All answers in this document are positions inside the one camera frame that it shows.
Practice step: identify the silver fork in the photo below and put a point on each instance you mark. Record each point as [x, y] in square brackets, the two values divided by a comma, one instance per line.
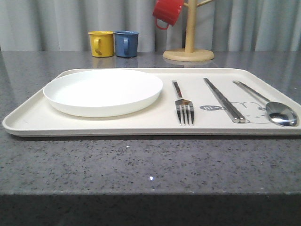
[184, 108]

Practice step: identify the white round plate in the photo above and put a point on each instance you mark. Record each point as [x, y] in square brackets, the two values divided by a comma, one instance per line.
[103, 93]

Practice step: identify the silver spoon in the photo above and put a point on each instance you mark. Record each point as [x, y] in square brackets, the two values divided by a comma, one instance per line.
[277, 113]

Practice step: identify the cream rabbit serving tray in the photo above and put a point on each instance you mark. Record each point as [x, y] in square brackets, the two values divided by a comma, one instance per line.
[37, 118]

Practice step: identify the wooden mug tree stand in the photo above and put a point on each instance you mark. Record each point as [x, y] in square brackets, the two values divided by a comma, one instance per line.
[190, 53]

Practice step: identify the blue mug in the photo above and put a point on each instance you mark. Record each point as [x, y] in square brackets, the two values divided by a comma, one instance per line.
[126, 43]

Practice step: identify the yellow mug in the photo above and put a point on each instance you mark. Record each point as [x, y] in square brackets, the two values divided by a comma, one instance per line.
[102, 43]

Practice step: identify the red mug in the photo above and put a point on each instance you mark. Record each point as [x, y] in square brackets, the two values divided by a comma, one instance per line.
[167, 11]

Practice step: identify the grey curtain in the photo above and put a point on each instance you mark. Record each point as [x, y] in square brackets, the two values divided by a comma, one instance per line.
[222, 25]

